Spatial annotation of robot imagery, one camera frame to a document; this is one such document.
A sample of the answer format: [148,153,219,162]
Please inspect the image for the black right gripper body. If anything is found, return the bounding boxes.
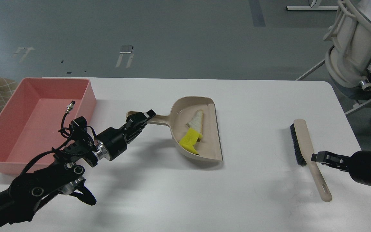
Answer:
[347,151,371,186]

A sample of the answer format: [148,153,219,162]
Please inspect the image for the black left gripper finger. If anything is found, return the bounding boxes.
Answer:
[126,110,156,129]
[128,124,147,144]

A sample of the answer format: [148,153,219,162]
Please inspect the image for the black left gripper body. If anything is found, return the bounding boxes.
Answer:
[95,127,128,161]

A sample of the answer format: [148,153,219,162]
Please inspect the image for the beige hand brush black bristles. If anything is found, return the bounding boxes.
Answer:
[290,119,333,202]

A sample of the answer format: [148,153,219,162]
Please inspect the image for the beige plastic dustpan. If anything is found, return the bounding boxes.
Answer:
[126,96,224,161]

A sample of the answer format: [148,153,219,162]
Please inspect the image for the yellow sponge piece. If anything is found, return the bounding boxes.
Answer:
[179,128,202,155]

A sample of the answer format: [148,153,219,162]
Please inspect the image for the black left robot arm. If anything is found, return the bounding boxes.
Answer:
[0,101,156,227]

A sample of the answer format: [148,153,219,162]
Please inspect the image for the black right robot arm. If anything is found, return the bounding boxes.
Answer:
[311,151,371,186]

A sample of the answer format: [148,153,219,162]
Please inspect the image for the pink plastic bin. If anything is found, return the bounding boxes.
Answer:
[0,78,97,175]

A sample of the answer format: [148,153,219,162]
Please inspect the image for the white office chair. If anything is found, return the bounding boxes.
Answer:
[298,0,371,116]

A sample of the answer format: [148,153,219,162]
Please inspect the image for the white floor stand bar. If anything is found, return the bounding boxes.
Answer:
[286,5,338,11]

